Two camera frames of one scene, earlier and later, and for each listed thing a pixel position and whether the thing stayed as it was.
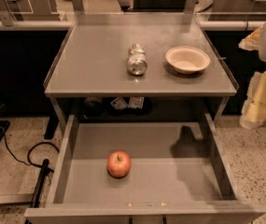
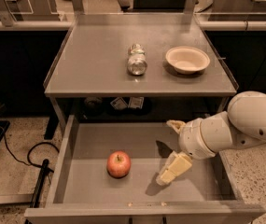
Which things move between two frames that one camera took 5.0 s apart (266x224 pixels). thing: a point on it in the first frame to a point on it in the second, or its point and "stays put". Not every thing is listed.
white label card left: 119,104 stays put
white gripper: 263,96 to 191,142
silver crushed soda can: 137,63 stays put
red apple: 119,164 stays put
